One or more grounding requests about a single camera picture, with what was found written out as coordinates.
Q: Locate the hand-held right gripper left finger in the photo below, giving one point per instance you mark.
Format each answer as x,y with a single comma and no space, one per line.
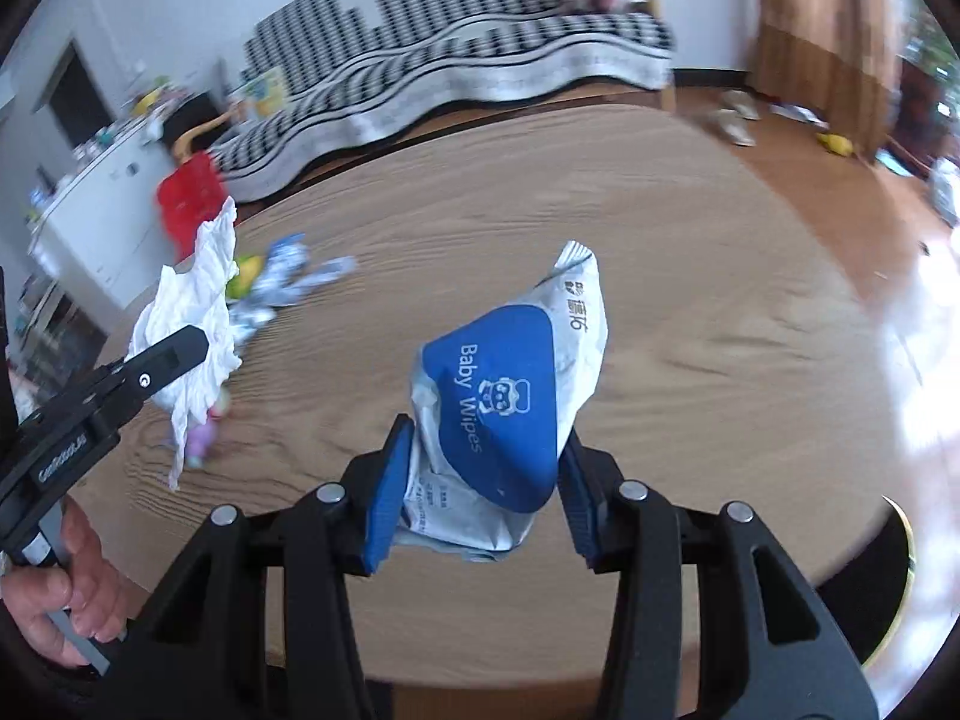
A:
386,499

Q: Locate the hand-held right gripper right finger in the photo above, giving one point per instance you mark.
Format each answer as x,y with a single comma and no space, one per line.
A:
579,502

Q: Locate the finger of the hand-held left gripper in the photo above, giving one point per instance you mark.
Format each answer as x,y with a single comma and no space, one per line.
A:
169,360

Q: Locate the white tissue paper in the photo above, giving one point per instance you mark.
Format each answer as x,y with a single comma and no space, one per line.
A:
202,292

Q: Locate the blue and white wipes packet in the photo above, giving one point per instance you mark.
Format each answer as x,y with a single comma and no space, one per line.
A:
495,405

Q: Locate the person's left hand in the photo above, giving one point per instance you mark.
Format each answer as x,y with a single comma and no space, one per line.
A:
90,585

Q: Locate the small pink wrapper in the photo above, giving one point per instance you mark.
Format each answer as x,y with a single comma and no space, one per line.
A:
202,439

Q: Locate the white shelf rack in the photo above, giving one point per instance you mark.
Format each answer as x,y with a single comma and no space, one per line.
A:
60,330

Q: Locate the yellow-green label packet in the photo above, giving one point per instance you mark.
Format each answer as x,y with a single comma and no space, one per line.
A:
246,274

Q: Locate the crumpled blue-white wrapper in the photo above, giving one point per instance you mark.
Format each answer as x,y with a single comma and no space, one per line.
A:
289,277

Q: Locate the red plastic chair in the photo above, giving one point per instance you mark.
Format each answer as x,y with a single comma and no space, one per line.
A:
187,202

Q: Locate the white cabinet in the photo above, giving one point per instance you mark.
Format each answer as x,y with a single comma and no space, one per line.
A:
112,210

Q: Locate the black box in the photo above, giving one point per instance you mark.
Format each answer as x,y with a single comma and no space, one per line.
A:
187,120

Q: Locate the colourful picture book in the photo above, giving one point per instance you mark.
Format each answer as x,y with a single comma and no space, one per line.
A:
259,94

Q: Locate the beige slipper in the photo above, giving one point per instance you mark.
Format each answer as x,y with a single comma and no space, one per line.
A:
739,103
731,129

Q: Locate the black white striped sofa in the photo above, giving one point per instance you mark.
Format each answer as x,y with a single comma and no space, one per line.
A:
450,52

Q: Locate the yellow floor toy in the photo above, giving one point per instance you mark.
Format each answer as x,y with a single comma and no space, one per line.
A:
836,144

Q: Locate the white paper sheet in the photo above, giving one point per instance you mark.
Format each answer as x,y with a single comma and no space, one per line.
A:
799,115

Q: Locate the white plastic bag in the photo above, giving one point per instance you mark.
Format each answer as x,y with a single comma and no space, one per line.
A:
946,191

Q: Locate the dark wooden cabinet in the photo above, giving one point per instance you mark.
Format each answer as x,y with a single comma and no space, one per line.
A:
930,105

